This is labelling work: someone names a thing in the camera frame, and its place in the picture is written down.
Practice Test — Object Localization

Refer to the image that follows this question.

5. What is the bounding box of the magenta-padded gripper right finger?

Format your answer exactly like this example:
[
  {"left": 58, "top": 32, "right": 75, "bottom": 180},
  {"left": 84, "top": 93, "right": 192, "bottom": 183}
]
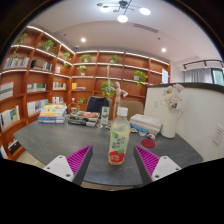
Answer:
[{"left": 133, "top": 145, "right": 183, "bottom": 186}]

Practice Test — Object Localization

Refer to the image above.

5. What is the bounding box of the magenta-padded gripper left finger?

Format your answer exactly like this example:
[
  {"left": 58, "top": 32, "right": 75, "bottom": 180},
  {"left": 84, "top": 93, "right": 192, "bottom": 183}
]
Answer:
[{"left": 43, "top": 144, "right": 94, "bottom": 186}]

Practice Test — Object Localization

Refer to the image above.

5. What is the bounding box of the yellow-green drink bottle white cap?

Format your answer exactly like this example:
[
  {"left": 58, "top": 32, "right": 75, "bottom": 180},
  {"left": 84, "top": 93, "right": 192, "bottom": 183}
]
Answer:
[{"left": 108, "top": 106, "right": 132, "bottom": 166}]

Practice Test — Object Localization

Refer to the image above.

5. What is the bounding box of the white vase with pale flowers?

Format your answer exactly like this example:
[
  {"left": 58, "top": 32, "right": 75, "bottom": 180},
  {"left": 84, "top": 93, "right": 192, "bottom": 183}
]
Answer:
[{"left": 160, "top": 83, "right": 185, "bottom": 139}]

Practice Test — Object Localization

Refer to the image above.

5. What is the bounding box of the colourful book stack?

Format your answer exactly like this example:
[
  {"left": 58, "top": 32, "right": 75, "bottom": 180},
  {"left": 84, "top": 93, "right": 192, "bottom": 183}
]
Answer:
[{"left": 37, "top": 103, "right": 68, "bottom": 125}]

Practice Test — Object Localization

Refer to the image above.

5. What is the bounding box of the dark book stack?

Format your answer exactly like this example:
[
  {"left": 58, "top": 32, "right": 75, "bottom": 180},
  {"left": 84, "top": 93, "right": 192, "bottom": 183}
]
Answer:
[{"left": 67, "top": 110, "right": 101, "bottom": 128}]

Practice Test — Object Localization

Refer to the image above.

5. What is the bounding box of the tan upholstered chair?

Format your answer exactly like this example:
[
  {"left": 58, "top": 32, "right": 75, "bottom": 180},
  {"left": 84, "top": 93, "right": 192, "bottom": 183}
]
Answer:
[{"left": 116, "top": 99, "right": 145, "bottom": 121}]

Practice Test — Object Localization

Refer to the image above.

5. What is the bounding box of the tall green-white drink carton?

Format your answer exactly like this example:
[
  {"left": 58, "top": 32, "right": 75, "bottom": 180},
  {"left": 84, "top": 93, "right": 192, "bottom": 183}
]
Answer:
[{"left": 100, "top": 105, "right": 111, "bottom": 126}]

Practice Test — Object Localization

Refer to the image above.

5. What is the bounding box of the chair with dark jacket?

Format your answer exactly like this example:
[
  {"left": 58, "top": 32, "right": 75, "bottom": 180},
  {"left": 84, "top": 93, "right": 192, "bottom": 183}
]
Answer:
[{"left": 85, "top": 95, "right": 111, "bottom": 114}]

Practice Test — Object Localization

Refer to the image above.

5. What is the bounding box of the wooden artist mannequin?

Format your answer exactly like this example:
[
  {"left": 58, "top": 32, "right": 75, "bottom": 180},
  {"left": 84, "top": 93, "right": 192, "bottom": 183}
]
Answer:
[{"left": 105, "top": 64, "right": 129, "bottom": 121}]

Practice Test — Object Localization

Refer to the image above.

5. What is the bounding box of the orange wooden shelf unit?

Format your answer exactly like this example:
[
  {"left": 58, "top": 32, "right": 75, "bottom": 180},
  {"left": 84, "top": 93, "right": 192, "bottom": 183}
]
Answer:
[{"left": 0, "top": 24, "right": 172, "bottom": 161}]

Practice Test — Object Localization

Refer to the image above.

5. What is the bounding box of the grey curtain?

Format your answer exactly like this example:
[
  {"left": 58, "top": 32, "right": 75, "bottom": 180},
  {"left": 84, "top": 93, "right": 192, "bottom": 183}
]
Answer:
[{"left": 183, "top": 68, "right": 214, "bottom": 84}]

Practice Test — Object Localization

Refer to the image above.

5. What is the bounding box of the ceiling air vent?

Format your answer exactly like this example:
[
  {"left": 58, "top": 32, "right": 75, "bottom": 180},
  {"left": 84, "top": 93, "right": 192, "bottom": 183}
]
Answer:
[{"left": 133, "top": 23, "right": 159, "bottom": 34}]

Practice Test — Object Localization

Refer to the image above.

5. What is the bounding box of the ceiling chandelier with round lamps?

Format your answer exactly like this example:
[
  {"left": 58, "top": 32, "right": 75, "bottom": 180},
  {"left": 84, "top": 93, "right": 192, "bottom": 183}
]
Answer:
[{"left": 96, "top": 0, "right": 152, "bottom": 24}]

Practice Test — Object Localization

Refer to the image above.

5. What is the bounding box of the white wall socket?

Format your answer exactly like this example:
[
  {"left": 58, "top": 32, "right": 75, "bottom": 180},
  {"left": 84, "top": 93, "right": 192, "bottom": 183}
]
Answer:
[{"left": 213, "top": 124, "right": 224, "bottom": 146}]

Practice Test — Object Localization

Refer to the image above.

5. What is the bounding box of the black ceiling track rail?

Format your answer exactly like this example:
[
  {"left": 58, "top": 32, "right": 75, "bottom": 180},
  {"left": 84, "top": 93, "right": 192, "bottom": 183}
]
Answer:
[{"left": 182, "top": 59, "right": 224, "bottom": 70}]

